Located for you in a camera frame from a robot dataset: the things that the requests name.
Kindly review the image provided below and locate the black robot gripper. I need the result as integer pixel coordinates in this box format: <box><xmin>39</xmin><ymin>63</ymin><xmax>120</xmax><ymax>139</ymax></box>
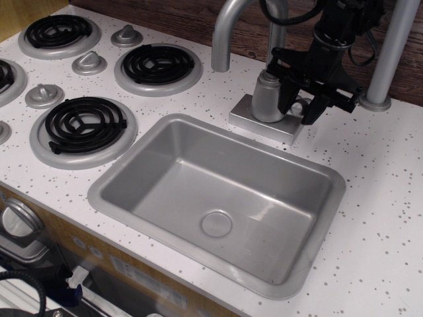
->
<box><xmin>266</xmin><ymin>35</ymin><xmax>363</xmax><ymax>125</ymax></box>

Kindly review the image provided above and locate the silver faucet lever handle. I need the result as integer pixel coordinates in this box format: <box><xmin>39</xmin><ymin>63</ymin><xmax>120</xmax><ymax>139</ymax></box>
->
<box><xmin>289</xmin><ymin>98</ymin><xmax>311</xmax><ymax>118</ymax></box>

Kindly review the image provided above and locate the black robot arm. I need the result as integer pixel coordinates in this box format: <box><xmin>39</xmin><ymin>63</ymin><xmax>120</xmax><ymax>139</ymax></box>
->
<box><xmin>260</xmin><ymin>1</ymin><xmax>385</xmax><ymax>125</ymax></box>

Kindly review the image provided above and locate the grey vertical support pole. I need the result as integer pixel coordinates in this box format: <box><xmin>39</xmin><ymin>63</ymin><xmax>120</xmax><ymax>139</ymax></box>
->
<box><xmin>359</xmin><ymin>0</ymin><xmax>420</xmax><ymax>112</ymax></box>

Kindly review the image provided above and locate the silver toy faucet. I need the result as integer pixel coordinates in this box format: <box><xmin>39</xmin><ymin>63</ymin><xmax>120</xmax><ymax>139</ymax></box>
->
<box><xmin>211</xmin><ymin>0</ymin><xmax>303</xmax><ymax>145</ymax></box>

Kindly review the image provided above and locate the grey plastic sink basin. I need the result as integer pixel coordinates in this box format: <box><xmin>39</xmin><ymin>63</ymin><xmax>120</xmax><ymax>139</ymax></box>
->
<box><xmin>87</xmin><ymin>114</ymin><xmax>346</xmax><ymax>300</ymax></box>

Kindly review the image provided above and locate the back right stove burner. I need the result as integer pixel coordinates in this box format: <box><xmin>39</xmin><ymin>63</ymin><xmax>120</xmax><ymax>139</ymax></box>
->
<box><xmin>114</xmin><ymin>44</ymin><xmax>203</xmax><ymax>97</ymax></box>

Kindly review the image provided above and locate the silver stove knob top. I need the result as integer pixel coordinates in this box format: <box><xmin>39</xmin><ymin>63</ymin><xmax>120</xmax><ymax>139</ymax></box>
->
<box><xmin>110</xmin><ymin>24</ymin><xmax>143</xmax><ymax>48</ymax></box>

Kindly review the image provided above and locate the silver stove knob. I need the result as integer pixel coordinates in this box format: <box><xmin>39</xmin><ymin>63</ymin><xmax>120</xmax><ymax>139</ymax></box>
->
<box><xmin>25</xmin><ymin>84</ymin><xmax>64</xmax><ymax>109</ymax></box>
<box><xmin>110</xmin><ymin>24</ymin><xmax>143</xmax><ymax>48</ymax></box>
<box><xmin>71</xmin><ymin>51</ymin><xmax>107</xmax><ymax>76</ymax></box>

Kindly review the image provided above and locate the silver stove knob middle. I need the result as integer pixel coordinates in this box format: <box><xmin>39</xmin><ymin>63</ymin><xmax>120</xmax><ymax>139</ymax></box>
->
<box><xmin>71</xmin><ymin>51</ymin><xmax>107</xmax><ymax>76</ymax></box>

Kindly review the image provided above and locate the front right stove burner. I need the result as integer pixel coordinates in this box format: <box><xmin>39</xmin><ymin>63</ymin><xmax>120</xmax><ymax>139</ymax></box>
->
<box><xmin>30</xmin><ymin>96</ymin><xmax>137</xmax><ymax>170</ymax></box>

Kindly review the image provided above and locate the back left stove burner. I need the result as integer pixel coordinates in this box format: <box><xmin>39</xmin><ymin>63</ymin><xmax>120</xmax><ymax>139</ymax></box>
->
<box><xmin>18</xmin><ymin>15</ymin><xmax>101</xmax><ymax>60</ymax></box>

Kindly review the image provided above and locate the silver stove knob lower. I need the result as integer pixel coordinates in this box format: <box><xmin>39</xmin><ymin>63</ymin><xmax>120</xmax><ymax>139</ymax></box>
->
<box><xmin>25</xmin><ymin>84</ymin><xmax>64</xmax><ymax>109</ymax></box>

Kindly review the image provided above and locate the left edge stove burner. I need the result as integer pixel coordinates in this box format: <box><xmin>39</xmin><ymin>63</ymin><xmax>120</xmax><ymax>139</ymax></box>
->
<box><xmin>1</xmin><ymin>59</ymin><xmax>27</xmax><ymax>107</ymax></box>

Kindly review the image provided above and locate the silver stove knob left edge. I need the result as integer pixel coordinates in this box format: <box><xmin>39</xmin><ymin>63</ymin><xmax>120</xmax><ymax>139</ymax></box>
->
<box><xmin>0</xmin><ymin>121</ymin><xmax>11</xmax><ymax>145</ymax></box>

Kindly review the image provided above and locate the blue clamp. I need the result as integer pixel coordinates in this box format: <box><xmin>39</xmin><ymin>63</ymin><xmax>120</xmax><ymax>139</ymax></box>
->
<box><xmin>61</xmin><ymin>285</ymin><xmax>83</xmax><ymax>307</ymax></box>

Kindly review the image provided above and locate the silver oven dial knob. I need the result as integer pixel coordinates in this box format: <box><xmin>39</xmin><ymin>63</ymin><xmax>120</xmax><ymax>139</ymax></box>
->
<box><xmin>1</xmin><ymin>197</ymin><xmax>44</xmax><ymax>248</ymax></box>

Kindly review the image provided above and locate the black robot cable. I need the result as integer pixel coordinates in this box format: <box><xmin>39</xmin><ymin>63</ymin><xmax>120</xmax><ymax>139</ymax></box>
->
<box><xmin>259</xmin><ymin>0</ymin><xmax>323</xmax><ymax>26</ymax></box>

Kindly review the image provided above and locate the black cable lower left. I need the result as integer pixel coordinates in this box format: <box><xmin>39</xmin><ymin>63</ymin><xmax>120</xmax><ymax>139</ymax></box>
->
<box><xmin>0</xmin><ymin>269</ymin><xmax>50</xmax><ymax>313</ymax></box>

